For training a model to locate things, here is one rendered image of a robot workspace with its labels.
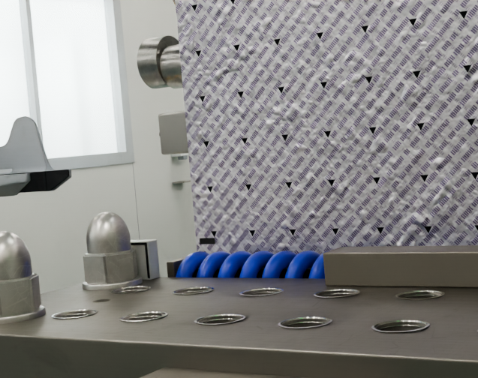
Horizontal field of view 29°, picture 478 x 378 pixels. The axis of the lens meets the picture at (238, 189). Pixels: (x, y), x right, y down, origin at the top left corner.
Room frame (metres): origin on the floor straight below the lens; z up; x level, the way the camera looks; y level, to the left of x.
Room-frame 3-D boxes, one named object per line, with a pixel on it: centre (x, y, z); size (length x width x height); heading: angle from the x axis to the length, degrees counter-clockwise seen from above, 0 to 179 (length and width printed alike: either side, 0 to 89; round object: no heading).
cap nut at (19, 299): (0.49, 0.12, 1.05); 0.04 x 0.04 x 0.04
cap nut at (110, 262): (0.57, 0.08, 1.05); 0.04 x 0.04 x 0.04
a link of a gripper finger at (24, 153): (0.74, 0.16, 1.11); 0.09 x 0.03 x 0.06; 67
